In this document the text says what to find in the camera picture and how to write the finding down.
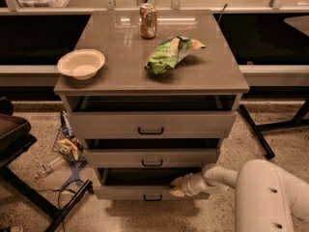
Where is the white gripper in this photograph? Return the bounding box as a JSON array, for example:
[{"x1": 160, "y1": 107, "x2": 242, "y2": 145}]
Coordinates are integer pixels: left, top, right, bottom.
[{"x1": 169, "y1": 173, "x2": 207, "y2": 197}]

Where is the grey drawer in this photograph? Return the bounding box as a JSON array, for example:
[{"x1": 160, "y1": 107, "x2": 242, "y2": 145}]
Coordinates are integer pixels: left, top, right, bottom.
[
  {"x1": 84, "y1": 149, "x2": 217, "y2": 168},
  {"x1": 94, "y1": 167, "x2": 201, "y2": 202},
  {"x1": 69, "y1": 112, "x2": 237, "y2": 139}
]

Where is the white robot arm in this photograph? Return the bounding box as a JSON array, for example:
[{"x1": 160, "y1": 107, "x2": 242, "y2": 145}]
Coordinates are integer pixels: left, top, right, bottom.
[{"x1": 170, "y1": 159, "x2": 309, "y2": 232}]

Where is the grey drawer cabinet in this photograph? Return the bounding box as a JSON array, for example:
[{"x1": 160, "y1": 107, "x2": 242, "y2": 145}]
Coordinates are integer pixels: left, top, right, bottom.
[{"x1": 53, "y1": 9, "x2": 250, "y2": 201}]

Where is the blue tape cross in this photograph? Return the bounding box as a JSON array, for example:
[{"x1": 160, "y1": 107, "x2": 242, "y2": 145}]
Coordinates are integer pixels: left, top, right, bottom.
[{"x1": 62, "y1": 160, "x2": 87, "y2": 188}]

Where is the green chip bag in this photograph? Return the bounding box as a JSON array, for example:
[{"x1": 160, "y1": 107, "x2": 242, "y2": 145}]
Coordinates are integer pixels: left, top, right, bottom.
[{"x1": 144, "y1": 36, "x2": 206, "y2": 74}]

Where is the clear plastic bottle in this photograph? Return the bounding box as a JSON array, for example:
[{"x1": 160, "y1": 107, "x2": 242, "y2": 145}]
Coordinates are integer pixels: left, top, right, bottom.
[{"x1": 35, "y1": 157, "x2": 66, "y2": 179}]

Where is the white paper bowl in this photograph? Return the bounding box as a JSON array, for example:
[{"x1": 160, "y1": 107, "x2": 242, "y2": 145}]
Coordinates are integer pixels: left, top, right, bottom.
[{"x1": 57, "y1": 49, "x2": 105, "y2": 80}]

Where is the black chair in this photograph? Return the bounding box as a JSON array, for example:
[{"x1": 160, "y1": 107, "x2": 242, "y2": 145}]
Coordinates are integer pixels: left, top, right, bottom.
[{"x1": 0, "y1": 97, "x2": 93, "y2": 232}]

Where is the orange soda can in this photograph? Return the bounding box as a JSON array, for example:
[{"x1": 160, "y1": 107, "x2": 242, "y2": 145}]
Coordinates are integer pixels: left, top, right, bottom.
[{"x1": 140, "y1": 3, "x2": 157, "y2": 39}]

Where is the black table leg frame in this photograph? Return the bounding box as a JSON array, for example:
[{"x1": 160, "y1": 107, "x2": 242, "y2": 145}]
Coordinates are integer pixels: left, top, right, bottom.
[{"x1": 239, "y1": 100, "x2": 309, "y2": 160}]

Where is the black floor cable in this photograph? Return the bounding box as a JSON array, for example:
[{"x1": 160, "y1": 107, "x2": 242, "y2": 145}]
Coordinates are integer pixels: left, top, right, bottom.
[{"x1": 34, "y1": 178, "x2": 85, "y2": 232}]

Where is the wire basket with snacks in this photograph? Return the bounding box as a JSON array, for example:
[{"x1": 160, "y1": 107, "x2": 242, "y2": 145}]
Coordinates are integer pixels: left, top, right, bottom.
[{"x1": 52, "y1": 111, "x2": 85, "y2": 162}]

